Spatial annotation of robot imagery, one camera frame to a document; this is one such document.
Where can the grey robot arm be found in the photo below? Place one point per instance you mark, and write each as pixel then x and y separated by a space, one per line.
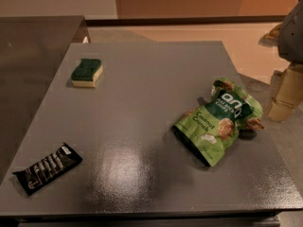
pixel 290 39

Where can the green rice chip bag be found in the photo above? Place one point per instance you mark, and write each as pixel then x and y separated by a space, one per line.
pixel 209 130

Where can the green and yellow sponge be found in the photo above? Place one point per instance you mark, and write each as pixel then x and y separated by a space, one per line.
pixel 87 73

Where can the black snack bar wrapper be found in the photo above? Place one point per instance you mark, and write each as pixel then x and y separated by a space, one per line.
pixel 49 169

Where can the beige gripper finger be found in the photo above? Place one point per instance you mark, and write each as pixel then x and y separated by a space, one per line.
pixel 286 92

